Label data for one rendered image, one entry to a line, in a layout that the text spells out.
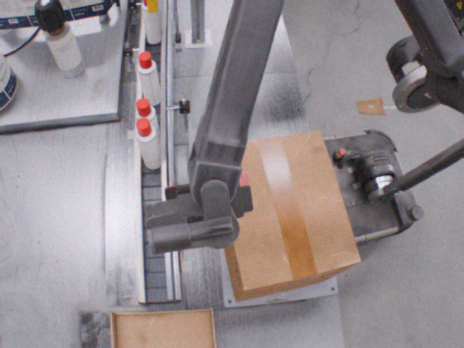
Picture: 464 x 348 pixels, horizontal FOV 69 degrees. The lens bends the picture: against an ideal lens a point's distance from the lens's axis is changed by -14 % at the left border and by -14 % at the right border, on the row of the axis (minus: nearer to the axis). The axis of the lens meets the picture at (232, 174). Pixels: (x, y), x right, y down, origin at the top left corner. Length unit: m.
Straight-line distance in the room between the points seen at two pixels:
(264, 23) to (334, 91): 1.96
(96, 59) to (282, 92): 0.62
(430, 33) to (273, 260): 0.48
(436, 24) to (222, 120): 0.32
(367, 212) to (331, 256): 1.07
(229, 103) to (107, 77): 0.84
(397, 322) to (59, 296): 1.58
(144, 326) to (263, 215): 0.45
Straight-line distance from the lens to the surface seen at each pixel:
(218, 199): 0.48
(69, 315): 1.08
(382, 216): 1.85
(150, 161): 1.02
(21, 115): 1.30
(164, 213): 0.52
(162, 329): 1.02
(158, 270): 0.98
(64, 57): 1.24
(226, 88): 0.46
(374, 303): 2.01
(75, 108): 1.23
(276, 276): 0.74
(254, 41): 0.45
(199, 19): 1.30
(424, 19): 0.55
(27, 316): 1.13
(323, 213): 0.79
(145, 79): 1.05
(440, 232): 2.28
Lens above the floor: 1.84
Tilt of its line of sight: 66 degrees down
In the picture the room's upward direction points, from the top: 7 degrees clockwise
